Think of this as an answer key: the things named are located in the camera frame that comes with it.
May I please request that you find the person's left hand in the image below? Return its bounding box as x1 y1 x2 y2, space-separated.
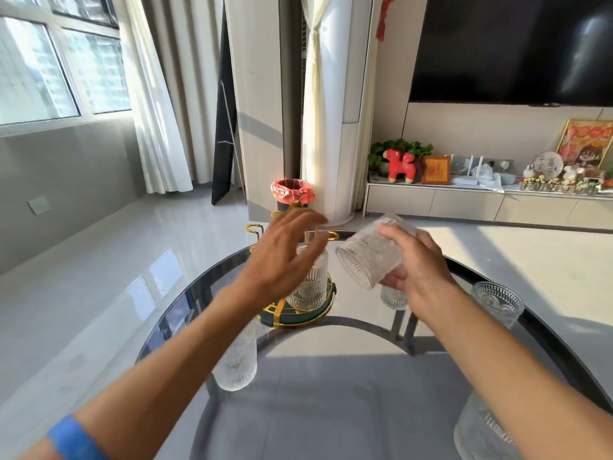
238 209 330 308

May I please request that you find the person's right hand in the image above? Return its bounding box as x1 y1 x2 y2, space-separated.
378 223 461 322

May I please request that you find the clear embossed glass cup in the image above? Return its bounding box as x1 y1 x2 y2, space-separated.
470 281 526 331
335 213 418 290
453 390 524 460

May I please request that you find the person's left forearm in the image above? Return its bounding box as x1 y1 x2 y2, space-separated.
14 279 270 460

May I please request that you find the person's right forearm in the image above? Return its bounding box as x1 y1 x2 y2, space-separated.
407 281 613 460

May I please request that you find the trash bin with red bag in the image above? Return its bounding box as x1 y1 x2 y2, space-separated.
270 179 316 209

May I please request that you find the clear ribbed glass cup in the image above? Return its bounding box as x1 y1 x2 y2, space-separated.
380 282 409 311
286 244 331 312
212 320 260 393

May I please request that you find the red horse toy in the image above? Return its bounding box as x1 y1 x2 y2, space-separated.
382 148 417 184

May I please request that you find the orange framed picture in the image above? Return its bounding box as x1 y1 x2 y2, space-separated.
421 155 452 186

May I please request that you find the white television cabinet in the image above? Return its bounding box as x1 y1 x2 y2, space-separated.
363 181 613 231

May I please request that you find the green potted plant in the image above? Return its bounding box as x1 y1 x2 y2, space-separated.
367 138 435 171

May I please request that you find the white router with antennas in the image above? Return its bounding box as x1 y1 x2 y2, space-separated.
449 154 485 186

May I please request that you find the white standing air conditioner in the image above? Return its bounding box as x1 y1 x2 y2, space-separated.
301 0 384 226

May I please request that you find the clear plastic bag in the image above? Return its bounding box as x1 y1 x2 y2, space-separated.
476 163 505 193

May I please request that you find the black folded panel board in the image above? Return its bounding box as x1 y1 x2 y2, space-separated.
211 4 240 207

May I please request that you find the tied cream curtain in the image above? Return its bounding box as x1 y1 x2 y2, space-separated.
300 0 333 207

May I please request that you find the round white plaque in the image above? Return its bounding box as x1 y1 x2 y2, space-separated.
532 151 565 180

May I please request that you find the flower figurine decoration tray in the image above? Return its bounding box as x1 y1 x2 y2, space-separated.
518 173 603 196

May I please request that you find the beige drape curtain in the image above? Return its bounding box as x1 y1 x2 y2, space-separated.
141 0 246 188

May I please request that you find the white sheer curtain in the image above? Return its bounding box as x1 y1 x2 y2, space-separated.
111 0 195 195

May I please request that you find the colourful cartoon painting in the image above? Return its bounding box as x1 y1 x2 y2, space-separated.
556 119 613 171

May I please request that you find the red hanging knot ornament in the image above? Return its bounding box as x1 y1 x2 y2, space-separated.
375 0 399 42

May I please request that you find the black flat television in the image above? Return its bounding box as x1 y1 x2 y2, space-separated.
409 0 613 109

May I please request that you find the blue wristband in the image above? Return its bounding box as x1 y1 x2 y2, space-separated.
46 415 109 460

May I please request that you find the gold wire green cup rack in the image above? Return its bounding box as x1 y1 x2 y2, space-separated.
246 210 339 329

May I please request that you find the window with white frame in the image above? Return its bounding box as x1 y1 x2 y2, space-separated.
0 0 133 138

